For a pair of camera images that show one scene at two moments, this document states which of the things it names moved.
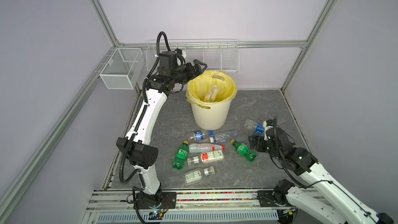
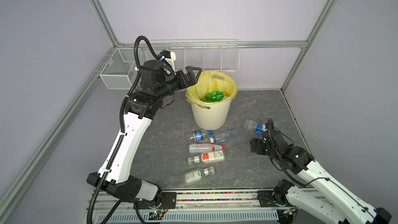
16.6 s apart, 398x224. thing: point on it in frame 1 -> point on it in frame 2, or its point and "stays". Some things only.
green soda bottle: [181, 156] -> [215, 96]
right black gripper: [253, 142] stays
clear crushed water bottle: [224, 136] stays
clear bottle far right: [257, 127] stays
